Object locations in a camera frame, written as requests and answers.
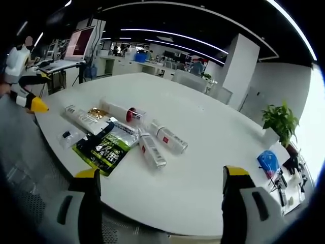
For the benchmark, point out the white stand desk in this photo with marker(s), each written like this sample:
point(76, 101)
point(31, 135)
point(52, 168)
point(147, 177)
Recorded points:
point(61, 66)

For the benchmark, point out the grey mesh chair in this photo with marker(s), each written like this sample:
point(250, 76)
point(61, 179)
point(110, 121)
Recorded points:
point(124, 231)
point(30, 183)

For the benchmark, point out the white cabinet row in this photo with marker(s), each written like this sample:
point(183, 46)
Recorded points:
point(127, 66)

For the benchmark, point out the black tool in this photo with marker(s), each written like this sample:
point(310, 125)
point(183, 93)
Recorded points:
point(281, 185)

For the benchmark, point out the white skincare tube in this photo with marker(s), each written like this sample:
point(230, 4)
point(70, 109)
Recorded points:
point(83, 119)

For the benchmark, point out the monitor with red screen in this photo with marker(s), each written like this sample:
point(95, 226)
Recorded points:
point(80, 42)

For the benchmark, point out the green potted plant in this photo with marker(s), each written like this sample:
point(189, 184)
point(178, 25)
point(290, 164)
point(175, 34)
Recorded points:
point(280, 122)

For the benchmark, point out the white tube red label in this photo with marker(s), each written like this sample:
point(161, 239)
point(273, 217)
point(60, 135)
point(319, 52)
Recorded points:
point(151, 150)

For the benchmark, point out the gold skincare sachet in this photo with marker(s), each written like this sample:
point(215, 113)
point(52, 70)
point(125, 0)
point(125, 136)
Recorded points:
point(97, 112)

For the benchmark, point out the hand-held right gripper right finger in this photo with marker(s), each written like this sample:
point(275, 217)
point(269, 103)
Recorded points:
point(243, 211)

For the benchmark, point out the ceiling light strip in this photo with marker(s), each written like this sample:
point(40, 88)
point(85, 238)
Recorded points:
point(177, 36)
point(193, 50)

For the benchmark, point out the green black skincare pouch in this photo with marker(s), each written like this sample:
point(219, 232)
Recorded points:
point(104, 153)

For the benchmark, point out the blue water jug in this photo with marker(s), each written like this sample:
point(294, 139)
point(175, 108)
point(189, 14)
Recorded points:
point(91, 71)

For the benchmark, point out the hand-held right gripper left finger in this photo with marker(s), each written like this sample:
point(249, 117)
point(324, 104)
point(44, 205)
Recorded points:
point(76, 216)

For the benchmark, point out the blue storage bin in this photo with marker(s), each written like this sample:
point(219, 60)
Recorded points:
point(141, 57)

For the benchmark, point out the small clear plastic bag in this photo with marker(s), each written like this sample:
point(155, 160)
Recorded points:
point(68, 137)

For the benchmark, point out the silver skincare pouch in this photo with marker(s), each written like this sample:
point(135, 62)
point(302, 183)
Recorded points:
point(122, 133)

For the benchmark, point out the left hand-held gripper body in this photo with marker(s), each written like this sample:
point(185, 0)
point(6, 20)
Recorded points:
point(15, 63)

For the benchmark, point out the white skincare bottle red collar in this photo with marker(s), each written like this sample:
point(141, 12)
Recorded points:
point(116, 109)

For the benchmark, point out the blue plastic bag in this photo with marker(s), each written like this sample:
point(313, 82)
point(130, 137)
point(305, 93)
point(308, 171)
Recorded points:
point(267, 160)

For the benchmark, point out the clear skincare bottle red label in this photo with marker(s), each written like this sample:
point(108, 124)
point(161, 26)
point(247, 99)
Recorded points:
point(168, 138)

